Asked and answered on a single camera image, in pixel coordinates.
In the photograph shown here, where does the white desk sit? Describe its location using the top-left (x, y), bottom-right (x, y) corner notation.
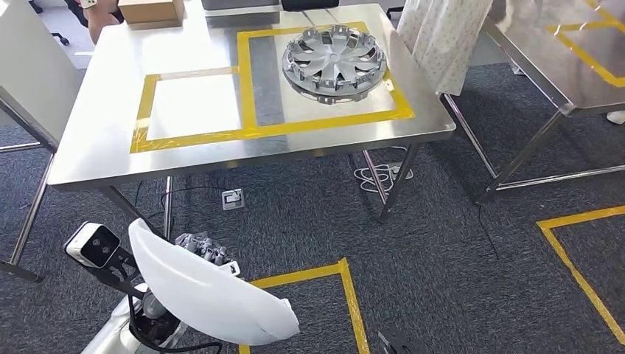
top-left (0, 0), bottom-right (85, 148)

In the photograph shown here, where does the black carry bag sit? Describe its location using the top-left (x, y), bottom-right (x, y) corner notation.
top-left (282, 0), bottom-right (341, 12)

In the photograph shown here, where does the black floor cable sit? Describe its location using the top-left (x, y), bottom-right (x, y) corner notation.
top-left (475, 201), bottom-right (500, 261)
top-left (133, 181), bottom-right (231, 222)

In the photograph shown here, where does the cardboard box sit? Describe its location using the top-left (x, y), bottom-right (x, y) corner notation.
top-left (118, 0), bottom-right (186, 27)

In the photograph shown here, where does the white coiled cable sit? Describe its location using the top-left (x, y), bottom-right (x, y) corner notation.
top-left (353, 145), bottom-right (414, 195)

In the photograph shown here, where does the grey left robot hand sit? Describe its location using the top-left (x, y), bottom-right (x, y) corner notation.
top-left (142, 232), bottom-right (233, 321)

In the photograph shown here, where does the white plastic shell part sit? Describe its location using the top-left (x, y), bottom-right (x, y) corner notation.
top-left (128, 218), bottom-right (300, 347)

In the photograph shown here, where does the grey floor socket box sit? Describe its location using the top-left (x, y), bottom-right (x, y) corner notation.
top-left (220, 187), bottom-right (245, 212)

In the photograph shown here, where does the yellow workbench tape marking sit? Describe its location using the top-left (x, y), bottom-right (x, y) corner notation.
top-left (129, 21), bottom-right (416, 155)

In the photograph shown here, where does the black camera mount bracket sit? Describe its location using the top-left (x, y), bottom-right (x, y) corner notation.
top-left (88, 249), bottom-right (147, 300)

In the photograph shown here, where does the black robot body part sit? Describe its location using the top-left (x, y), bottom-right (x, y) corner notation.
top-left (377, 330), bottom-right (417, 354)

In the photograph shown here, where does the black camera cable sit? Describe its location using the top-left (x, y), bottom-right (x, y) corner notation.
top-left (128, 295), bottom-right (223, 354)

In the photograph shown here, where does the grey wheel cover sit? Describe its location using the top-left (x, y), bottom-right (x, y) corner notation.
top-left (282, 24), bottom-right (388, 105)

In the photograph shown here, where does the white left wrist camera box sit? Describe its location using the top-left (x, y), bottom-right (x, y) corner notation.
top-left (63, 222), bottom-right (122, 270)

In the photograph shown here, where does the grey laptop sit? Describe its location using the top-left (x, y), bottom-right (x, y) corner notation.
top-left (200, 0), bottom-right (283, 12)

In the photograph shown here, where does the steel workbench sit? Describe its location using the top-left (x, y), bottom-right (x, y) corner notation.
top-left (46, 2), bottom-right (458, 241)
top-left (0, 88), bottom-right (58, 285)
top-left (481, 0), bottom-right (625, 205)

